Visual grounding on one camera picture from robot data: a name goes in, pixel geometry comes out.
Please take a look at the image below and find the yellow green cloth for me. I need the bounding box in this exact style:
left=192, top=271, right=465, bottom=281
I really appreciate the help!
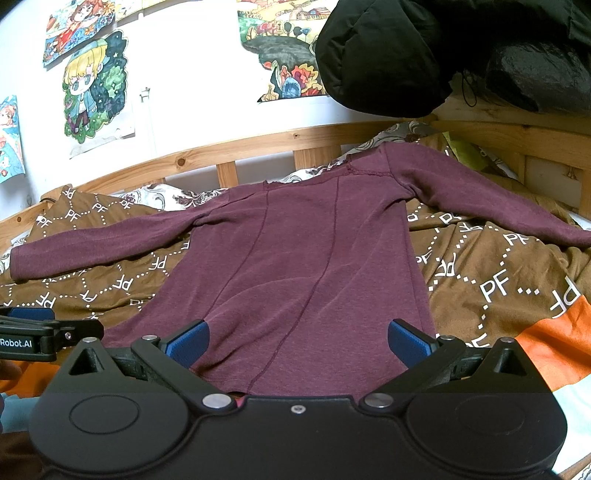
left=444, top=132, right=489, bottom=172

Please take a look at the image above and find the maroon long sleeve shirt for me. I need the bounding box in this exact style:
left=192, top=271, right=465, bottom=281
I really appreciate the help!
left=10, top=143, right=590, bottom=397

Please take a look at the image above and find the blue poster at left edge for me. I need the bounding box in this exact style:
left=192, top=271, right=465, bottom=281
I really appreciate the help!
left=0, top=95, right=26, bottom=183

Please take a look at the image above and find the black puffy jacket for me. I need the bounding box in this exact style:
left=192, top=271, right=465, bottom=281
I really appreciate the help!
left=315, top=1, right=590, bottom=117

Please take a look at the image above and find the blond anime character poster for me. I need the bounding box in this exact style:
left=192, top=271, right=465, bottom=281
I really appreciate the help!
left=62, top=30, right=127, bottom=145

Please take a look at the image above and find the brown PF patterned blanket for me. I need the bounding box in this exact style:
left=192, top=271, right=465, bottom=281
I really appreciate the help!
left=0, top=120, right=591, bottom=393

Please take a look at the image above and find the red haired character poster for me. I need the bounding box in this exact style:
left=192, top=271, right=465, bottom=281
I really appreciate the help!
left=42, top=0, right=115, bottom=67

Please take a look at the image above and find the wooden bed rail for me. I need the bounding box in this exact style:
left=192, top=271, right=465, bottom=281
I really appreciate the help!
left=0, top=120, right=591, bottom=255

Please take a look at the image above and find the colourful landscape poster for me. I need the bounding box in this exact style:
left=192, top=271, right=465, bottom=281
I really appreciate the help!
left=236, top=0, right=337, bottom=103

